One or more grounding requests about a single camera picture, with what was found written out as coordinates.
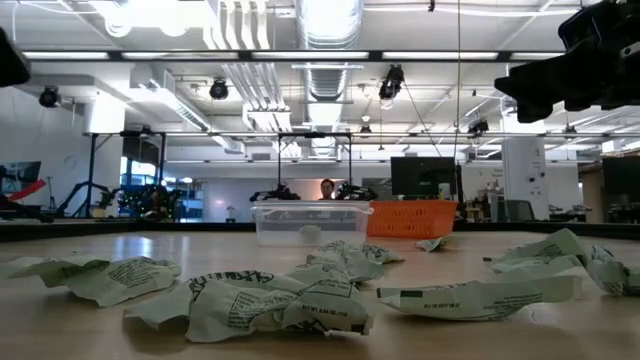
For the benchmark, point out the dark wall picture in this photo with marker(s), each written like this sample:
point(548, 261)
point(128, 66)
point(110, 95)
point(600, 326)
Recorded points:
point(22, 172)

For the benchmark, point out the wide black gantry frame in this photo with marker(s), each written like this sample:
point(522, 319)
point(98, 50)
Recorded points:
point(91, 170)

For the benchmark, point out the black metal table frame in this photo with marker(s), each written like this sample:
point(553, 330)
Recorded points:
point(150, 228)

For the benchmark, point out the gray office chair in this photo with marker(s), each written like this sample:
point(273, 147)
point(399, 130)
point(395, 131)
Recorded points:
point(520, 210)

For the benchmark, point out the black bar with light strips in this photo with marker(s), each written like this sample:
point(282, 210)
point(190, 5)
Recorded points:
point(245, 55)

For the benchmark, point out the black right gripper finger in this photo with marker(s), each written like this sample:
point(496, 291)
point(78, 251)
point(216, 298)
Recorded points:
point(529, 112)
point(545, 82)

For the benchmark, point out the black background robot arm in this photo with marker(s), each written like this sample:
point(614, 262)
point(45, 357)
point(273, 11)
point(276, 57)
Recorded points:
point(355, 192)
point(82, 192)
point(275, 193)

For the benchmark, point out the black display screen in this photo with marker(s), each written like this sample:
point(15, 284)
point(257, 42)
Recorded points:
point(622, 177)

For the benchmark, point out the narrow black gantry frame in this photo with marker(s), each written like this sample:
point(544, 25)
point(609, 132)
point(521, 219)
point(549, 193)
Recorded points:
point(279, 165)

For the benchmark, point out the silver ventilation duct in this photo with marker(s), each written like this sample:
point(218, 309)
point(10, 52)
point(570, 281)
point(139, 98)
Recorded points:
point(327, 30)

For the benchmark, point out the black overhead camera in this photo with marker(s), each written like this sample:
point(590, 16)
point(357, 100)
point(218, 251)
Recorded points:
point(391, 82)

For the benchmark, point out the dark equipment with small lights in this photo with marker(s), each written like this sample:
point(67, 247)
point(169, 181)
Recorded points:
point(150, 202)

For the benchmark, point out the person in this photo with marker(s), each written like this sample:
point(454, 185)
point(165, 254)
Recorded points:
point(327, 190)

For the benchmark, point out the orange plastic basket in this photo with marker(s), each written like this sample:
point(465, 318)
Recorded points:
point(412, 220)

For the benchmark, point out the white building column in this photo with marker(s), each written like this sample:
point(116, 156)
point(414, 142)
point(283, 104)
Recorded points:
point(524, 170)

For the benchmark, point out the clear plastic container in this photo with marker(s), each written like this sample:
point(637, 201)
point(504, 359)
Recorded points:
point(280, 220)

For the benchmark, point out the black ceiling spotlight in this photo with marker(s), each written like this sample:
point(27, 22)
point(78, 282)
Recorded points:
point(478, 126)
point(218, 90)
point(48, 97)

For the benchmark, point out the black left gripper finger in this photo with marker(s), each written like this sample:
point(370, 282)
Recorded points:
point(10, 65)

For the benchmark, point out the black computer monitor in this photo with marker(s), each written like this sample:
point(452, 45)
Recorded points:
point(422, 175)

